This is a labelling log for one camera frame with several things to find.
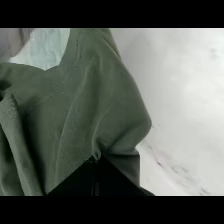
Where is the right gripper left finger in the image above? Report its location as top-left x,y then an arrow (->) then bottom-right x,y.
46,155 -> 98,197

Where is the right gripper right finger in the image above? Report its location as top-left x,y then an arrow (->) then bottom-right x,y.
95,153 -> 156,197

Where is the green shirt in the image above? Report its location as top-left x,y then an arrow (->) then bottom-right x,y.
0,28 -> 153,197

